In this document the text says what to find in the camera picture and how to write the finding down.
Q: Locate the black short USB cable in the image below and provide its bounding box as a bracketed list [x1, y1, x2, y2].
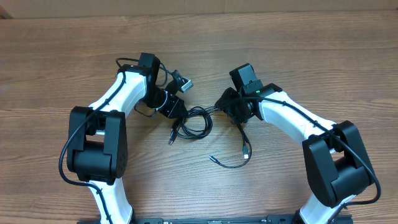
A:
[208, 119, 253, 170]

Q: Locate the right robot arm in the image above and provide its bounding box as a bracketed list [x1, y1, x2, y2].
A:
[215, 63, 381, 223]

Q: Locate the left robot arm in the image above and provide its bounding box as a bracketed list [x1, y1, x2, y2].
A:
[58, 53, 193, 223]

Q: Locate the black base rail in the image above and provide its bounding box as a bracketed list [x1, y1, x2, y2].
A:
[77, 213, 354, 224]

